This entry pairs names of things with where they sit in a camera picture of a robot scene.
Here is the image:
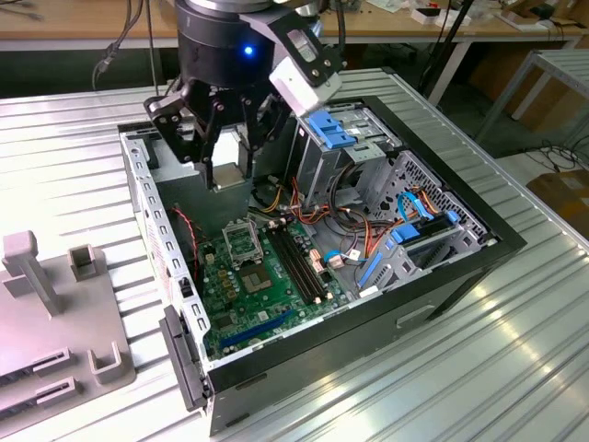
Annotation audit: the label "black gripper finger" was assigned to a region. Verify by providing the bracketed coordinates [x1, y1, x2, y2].
[142, 81, 225, 191]
[237, 89, 290, 180]

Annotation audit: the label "silver topped CPU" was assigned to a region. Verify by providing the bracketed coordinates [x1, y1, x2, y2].
[214, 161, 248, 191]

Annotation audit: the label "CPU socket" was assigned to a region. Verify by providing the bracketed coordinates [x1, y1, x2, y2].
[237, 262, 277, 296]

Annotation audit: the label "silver optical drive cage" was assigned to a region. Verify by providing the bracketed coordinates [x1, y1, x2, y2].
[284, 108, 401, 211]

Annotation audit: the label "blue plastic drive latch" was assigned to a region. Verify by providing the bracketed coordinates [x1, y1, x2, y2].
[308, 110, 363, 151]

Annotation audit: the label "grey power supply unit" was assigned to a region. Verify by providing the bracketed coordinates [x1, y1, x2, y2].
[149, 127, 257, 240]

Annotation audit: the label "black case fan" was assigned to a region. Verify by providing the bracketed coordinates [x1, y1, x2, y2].
[172, 204, 206, 283]

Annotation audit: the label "wooden desk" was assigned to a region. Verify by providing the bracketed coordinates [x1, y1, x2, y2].
[317, 0, 589, 107]
[0, 0, 180, 52]

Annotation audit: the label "black RAM slot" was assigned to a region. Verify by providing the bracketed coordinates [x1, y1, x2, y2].
[265, 226, 314, 303]
[278, 223, 329, 300]

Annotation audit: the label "perforated silver disk bay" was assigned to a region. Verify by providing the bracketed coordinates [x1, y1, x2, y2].
[363, 149, 502, 296]

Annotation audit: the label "green motherboard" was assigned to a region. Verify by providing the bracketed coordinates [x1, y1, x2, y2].
[197, 216, 356, 363]

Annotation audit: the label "blue disk carrier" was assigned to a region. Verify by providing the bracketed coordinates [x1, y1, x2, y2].
[389, 223, 422, 245]

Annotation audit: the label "blue expansion slot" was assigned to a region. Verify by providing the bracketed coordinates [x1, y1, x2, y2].
[219, 308, 295, 350]

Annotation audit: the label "white flat box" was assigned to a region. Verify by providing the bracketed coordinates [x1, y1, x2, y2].
[410, 5, 471, 27]

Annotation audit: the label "black tripod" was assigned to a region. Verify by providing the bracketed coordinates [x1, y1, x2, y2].
[418, 0, 478, 96]

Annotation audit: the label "black open PC case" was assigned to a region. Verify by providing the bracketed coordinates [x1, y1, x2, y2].
[117, 95, 529, 437]

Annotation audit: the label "grey parts rack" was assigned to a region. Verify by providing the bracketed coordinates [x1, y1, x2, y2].
[0, 229, 138, 420]

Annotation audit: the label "large cardboard box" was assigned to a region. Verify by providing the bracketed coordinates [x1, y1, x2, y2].
[468, 45, 572, 133]

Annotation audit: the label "brown cardboard box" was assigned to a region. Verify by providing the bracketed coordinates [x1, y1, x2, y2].
[525, 169, 589, 234]

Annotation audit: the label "yellow black power wires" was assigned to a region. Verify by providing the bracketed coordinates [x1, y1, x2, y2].
[250, 181, 300, 217]

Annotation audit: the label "black camera cable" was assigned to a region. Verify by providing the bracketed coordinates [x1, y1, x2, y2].
[90, 0, 146, 91]
[337, 6, 350, 50]

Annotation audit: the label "red black twisted wire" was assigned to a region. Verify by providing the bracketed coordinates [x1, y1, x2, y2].
[170, 205, 200, 281]

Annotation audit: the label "orange wire bundle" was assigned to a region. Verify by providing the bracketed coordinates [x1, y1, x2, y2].
[338, 215, 392, 262]

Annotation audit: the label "light blue data wire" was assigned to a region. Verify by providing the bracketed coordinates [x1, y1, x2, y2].
[395, 190, 436, 223]

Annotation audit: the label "blue plastic rail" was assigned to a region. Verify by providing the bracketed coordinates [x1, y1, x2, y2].
[357, 250, 386, 287]

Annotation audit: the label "black case side handle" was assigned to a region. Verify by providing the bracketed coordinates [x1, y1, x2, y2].
[158, 303, 215, 412]

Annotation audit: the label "grey metal frame table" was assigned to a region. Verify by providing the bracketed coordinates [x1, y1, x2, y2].
[473, 48, 589, 148]

